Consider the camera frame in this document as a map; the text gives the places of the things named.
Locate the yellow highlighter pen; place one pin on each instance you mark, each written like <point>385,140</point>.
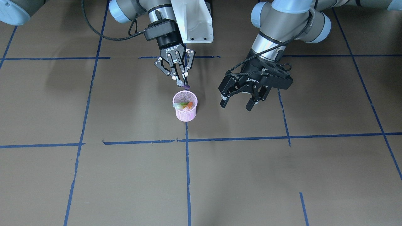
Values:
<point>181,107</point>

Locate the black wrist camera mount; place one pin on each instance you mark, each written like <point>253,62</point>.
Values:
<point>160,28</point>
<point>275,76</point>

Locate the orange highlighter pen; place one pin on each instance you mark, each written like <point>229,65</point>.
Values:
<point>189,105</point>

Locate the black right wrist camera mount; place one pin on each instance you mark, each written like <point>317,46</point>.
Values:
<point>160,28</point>

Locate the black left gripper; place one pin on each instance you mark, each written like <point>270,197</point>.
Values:
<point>248,82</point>

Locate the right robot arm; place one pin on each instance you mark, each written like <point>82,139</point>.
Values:
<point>124,11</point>

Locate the pink mesh pen holder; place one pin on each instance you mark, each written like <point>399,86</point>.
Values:
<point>185,96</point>

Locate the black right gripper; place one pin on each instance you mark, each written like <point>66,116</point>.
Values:
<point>168,43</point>

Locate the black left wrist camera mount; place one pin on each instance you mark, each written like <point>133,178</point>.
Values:
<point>275,76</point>

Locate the white camera stand post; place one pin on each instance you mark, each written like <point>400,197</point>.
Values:
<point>194,21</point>

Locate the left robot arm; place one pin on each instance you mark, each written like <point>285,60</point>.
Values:
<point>280,22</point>

